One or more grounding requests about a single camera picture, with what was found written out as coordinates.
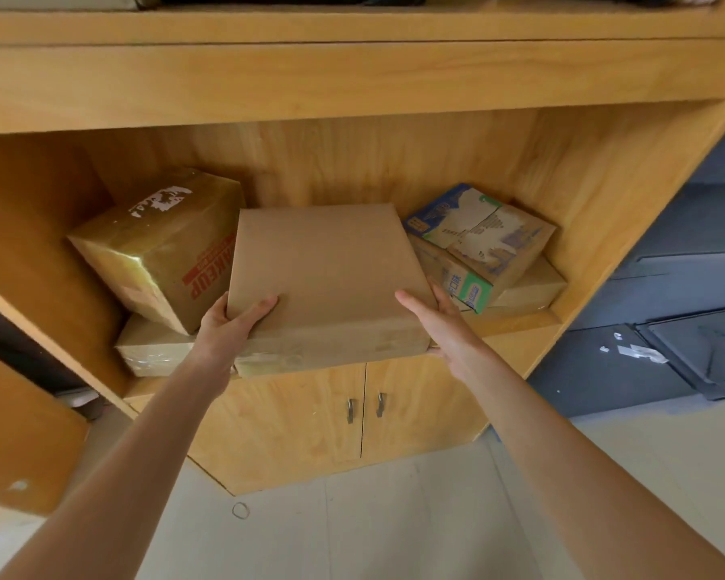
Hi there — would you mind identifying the person's left hand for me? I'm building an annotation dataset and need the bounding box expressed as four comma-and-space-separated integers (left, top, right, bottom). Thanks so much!
197, 291, 279, 373

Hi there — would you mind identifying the person's right hand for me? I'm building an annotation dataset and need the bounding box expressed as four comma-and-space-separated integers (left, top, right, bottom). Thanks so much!
394, 282, 488, 368

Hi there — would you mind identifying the plain brown cardboard box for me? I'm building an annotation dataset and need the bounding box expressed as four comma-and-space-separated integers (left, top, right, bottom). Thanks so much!
226, 203, 439, 379

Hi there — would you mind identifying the person's left forearm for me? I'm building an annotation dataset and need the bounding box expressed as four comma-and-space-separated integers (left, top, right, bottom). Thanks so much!
0, 350, 233, 580

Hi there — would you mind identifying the person's right forearm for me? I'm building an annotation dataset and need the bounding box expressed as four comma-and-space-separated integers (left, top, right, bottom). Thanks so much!
453, 344, 725, 580

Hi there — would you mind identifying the blue and green printed carton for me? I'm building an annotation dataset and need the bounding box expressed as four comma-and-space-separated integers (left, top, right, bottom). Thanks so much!
402, 183, 558, 315

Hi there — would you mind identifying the wooden cabinet door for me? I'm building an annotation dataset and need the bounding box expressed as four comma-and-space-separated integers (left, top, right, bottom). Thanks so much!
127, 363, 367, 496
360, 350, 490, 460

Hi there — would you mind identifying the flat box with clear tape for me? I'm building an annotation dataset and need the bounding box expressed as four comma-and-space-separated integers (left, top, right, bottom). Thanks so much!
115, 313, 201, 379

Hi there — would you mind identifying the taped box with red print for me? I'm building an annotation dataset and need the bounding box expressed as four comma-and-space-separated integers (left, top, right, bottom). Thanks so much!
66, 168, 245, 336

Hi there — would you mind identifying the flat brown cardboard box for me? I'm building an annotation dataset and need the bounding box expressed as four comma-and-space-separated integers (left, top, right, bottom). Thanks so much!
489, 255, 569, 310

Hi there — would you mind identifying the wooden shelf cabinet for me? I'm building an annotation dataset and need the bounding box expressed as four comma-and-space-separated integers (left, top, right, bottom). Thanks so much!
0, 0, 725, 497

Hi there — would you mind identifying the dark grey metal cabinet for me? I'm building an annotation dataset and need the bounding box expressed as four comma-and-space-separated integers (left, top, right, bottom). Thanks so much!
528, 108, 725, 418

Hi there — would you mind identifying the wooden side cabinet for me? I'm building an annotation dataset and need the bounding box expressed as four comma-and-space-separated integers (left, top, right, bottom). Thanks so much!
0, 344, 90, 518

